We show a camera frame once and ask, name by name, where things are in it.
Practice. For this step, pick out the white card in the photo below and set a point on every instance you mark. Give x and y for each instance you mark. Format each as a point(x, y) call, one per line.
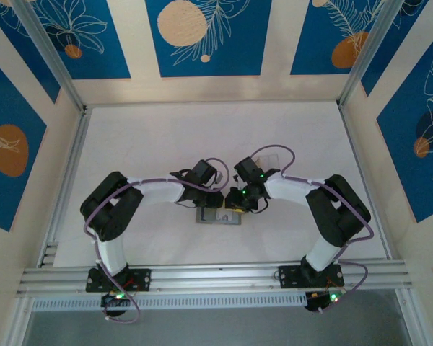
point(224, 216)

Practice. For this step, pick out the grey card holder wallet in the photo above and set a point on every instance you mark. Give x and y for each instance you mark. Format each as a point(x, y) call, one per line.
point(213, 223)

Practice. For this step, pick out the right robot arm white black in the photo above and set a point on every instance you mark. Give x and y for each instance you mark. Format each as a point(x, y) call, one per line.
point(288, 187)

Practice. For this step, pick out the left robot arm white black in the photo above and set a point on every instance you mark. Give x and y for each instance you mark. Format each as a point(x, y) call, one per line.
point(158, 189)

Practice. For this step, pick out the black right controller board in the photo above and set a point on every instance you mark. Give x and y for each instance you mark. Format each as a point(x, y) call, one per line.
point(317, 303)

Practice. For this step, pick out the black controller board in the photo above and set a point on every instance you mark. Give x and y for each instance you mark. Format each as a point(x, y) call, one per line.
point(317, 303)
point(112, 300)

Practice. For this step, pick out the black left controller board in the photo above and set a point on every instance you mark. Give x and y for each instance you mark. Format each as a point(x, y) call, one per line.
point(112, 300)

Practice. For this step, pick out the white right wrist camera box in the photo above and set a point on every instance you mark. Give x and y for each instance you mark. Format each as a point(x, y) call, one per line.
point(240, 181)

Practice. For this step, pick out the aluminium front rail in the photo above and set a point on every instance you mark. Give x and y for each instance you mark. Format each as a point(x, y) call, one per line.
point(216, 277)

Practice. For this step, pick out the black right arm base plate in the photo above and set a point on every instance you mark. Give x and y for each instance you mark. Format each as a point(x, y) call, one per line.
point(292, 277)

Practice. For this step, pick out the aluminium side rail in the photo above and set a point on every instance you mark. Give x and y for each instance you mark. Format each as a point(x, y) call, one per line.
point(66, 180)
point(368, 187)

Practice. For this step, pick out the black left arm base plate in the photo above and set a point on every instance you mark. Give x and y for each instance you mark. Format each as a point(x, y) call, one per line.
point(101, 281)

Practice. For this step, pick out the aluminium frame post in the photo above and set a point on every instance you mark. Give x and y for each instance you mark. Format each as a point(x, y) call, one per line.
point(368, 54)
point(50, 54)

